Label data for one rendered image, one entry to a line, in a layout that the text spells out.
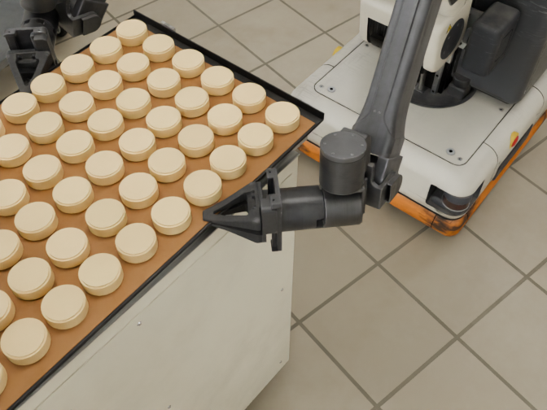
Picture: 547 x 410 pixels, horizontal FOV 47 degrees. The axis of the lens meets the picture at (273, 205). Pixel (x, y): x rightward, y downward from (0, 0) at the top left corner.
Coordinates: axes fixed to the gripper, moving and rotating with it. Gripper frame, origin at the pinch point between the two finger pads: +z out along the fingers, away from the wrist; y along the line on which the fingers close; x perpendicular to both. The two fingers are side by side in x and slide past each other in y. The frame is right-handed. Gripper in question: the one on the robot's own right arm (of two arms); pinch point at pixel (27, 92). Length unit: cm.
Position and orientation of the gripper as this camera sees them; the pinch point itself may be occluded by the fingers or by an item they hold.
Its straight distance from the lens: 105.3
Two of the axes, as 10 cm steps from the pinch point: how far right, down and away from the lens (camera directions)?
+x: 9.9, -0.8, 0.7
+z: 1.1, 7.9, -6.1
